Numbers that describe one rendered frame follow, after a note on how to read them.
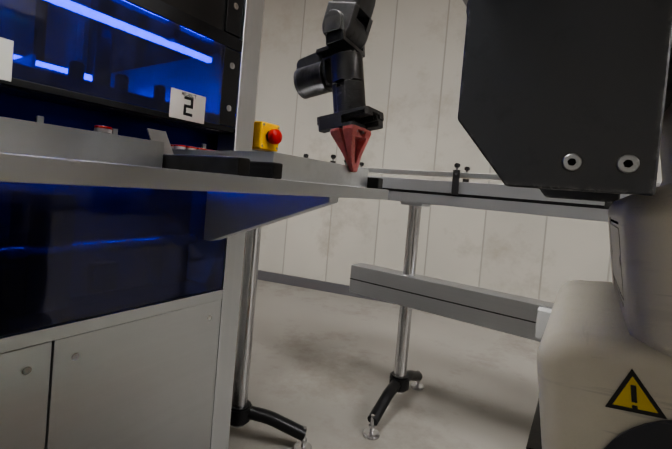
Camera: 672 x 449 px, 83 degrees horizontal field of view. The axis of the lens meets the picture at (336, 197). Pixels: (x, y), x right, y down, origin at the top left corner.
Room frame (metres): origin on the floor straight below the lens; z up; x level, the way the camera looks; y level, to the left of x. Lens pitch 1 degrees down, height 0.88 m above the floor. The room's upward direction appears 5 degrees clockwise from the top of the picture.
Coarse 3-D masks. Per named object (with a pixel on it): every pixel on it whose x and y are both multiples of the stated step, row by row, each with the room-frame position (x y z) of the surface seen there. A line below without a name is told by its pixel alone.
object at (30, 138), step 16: (0, 128) 0.36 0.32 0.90; (16, 128) 0.37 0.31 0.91; (32, 128) 0.38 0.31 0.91; (48, 128) 0.39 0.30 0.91; (64, 128) 0.40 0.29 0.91; (0, 144) 0.36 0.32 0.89; (16, 144) 0.37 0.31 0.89; (32, 144) 0.38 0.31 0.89; (48, 144) 0.39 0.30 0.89; (64, 144) 0.40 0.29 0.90; (80, 144) 0.42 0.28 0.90; (96, 144) 0.43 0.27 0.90; (112, 144) 0.45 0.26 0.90; (128, 144) 0.46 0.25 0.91; (144, 144) 0.48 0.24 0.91; (160, 144) 0.49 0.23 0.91; (96, 160) 0.43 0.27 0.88; (112, 160) 0.45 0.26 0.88; (128, 160) 0.46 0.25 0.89; (144, 160) 0.48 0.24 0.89; (160, 160) 0.50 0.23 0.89
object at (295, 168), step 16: (256, 160) 0.52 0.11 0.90; (272, 160) 0.50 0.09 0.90; (288, 160) 0.53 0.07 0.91; (304, 160) 0.56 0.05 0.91; (320, 160) 0.59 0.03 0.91; (288, 176) 0.53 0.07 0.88; (304, 176) 0.56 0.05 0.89; (320, 176) 0.59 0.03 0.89; (336, 176) 0.63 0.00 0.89; (352, 176) 0.67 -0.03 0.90
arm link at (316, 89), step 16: (336, 16) 0.64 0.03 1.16; (336, 32) 0.65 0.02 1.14; (320, 48) 0.68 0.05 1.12; (336, 48) 0.67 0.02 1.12; (352, 48) 0.67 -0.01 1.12; (304, 64) 0.71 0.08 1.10; (320, 64) 0.68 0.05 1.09; (304, 80) 0.69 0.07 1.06; (320, 80) 0.68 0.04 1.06; (304, 96) 0.72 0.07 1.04
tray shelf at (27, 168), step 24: (0, 168) 0.25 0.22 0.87; (24, 168) 0.26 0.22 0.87; (48, 168) 0.28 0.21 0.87; (72, 168) 0.29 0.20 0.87; (96, 168) 0.30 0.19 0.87; (120, 168) 0.32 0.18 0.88; (144, 168) 0.33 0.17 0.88; (240, 192) 0.43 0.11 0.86; (264, 192) 0.46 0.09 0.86; (288, 192) 0.50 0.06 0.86; (312, 192) 0.54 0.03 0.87; (336, 192) 0.59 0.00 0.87; (360, 192) 0.65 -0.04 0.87; (384, 192) 0.73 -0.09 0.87
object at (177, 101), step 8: (176, 96) 0.79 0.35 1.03; (184, 96) 0.81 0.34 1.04; (192, 96) 0.82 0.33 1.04; (200, 96) 0.84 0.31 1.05; (176, 104) 0.79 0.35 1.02; (200, 104) 0.84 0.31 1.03; (176, 112) 0.79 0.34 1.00; (192, 112) 0.83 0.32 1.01; (200, 112) 0.84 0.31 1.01; (192, 120) 0.83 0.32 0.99; (200, 120) 0.84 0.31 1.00
